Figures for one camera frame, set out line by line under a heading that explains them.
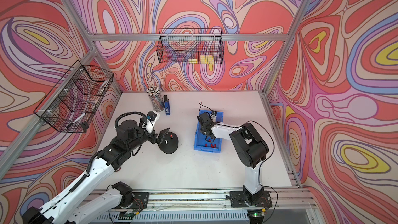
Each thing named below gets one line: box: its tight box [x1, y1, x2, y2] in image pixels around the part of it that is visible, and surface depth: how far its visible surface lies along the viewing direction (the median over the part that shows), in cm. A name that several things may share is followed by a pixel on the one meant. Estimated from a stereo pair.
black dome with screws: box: [158, 131, 179, 154], surface depth 87 cm
